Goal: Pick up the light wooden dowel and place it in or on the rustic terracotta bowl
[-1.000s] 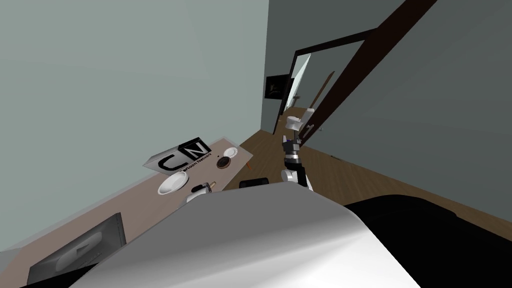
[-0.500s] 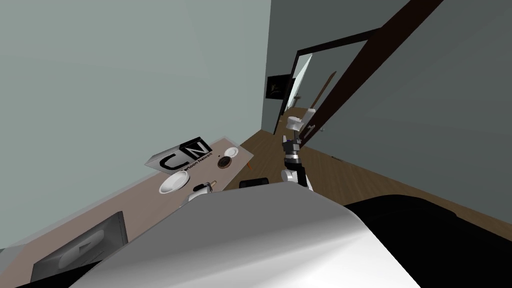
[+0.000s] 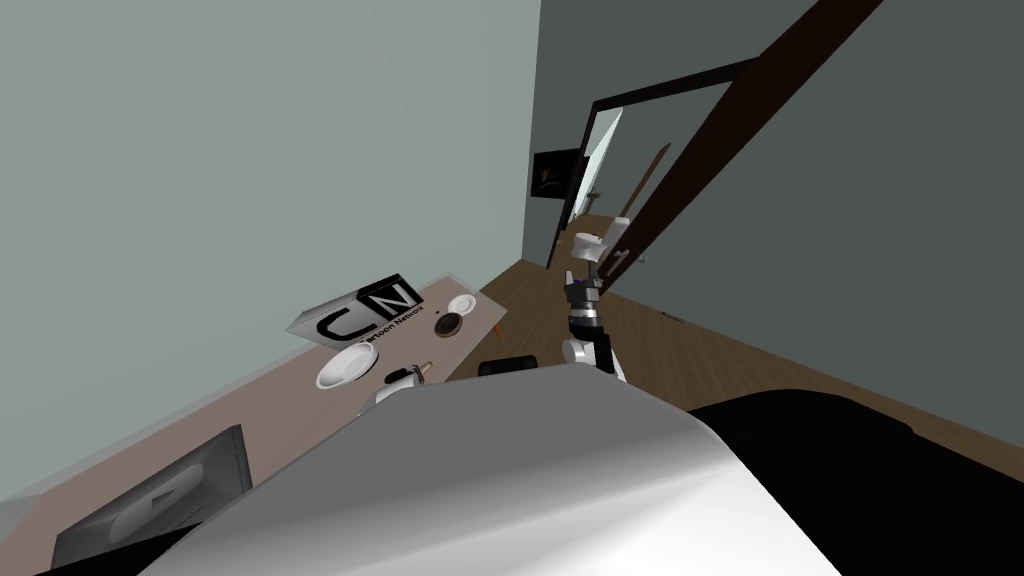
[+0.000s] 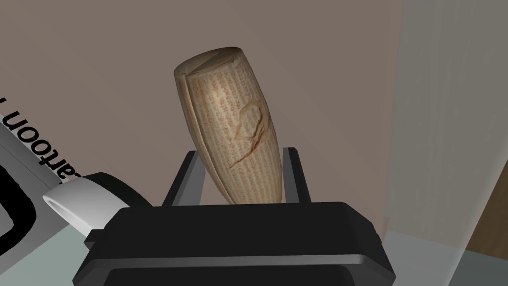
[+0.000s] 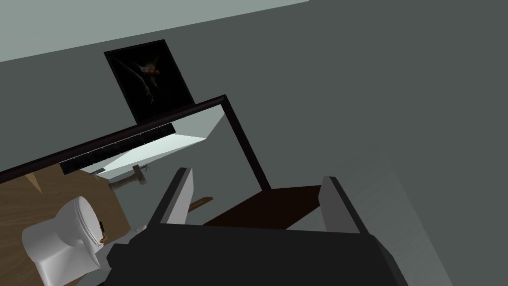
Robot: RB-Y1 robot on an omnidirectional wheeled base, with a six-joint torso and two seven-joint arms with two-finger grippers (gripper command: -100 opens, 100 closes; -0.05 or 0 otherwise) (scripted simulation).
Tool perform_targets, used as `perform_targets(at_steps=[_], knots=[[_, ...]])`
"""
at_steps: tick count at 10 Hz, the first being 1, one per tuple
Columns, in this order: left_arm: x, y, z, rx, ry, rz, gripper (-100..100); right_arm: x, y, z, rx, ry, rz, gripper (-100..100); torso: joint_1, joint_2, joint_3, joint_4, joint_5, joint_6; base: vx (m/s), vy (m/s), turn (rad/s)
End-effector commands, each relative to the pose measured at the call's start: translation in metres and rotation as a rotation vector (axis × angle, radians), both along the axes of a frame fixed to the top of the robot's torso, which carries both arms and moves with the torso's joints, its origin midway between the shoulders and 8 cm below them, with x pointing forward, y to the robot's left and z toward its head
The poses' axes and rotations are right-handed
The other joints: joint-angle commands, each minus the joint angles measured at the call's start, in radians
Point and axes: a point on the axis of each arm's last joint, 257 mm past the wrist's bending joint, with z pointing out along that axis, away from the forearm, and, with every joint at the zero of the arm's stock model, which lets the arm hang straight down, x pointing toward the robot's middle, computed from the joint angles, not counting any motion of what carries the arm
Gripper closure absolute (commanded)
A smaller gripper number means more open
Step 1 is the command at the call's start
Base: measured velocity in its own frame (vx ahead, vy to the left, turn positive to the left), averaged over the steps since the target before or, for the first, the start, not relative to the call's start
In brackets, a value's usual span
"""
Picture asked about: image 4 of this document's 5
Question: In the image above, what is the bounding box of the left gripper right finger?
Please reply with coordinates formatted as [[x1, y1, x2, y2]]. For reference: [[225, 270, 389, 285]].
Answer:
[[282, 146, 313, 204]]

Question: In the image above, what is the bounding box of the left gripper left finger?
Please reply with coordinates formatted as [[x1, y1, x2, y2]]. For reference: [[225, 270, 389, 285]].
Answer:
[[162, 150, 206, 207]]

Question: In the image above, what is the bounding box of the tan inscribed clay cylinder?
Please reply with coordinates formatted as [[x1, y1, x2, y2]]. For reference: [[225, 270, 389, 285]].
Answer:
[[173, 46, 284, 206]]

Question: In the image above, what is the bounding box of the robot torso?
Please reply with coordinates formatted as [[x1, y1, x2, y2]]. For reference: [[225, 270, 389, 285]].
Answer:
[[0, 95, 86, 279]]

